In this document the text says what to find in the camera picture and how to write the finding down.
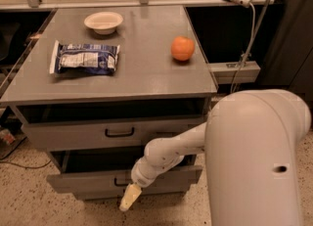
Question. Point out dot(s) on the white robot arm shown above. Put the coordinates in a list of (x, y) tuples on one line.
[(249, 142)]

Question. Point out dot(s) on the grey drawer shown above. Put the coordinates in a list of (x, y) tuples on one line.
[(99, 135), (107, 169), (111, 194)]

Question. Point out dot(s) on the blue white chip bag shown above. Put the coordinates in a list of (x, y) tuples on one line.
[(97, 59)]

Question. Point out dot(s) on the grey metal rail box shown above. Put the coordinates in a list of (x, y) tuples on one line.
[(231, 72)]

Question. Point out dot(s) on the grey top drawer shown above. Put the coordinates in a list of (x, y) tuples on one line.
[(99, 135)]

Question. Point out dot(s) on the grey bottom drawer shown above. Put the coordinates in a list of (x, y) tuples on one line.
[(111, 194)]

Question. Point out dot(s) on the grey drawer cabinet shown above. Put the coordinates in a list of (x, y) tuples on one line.
[(147, 84)]

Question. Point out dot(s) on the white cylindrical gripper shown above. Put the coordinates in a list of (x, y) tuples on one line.
[(139, 177)]

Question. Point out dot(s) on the white paper bowl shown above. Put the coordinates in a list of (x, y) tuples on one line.
[(104, 23)]

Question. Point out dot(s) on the orange fruit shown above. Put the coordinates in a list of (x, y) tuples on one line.
[(182, 48)]

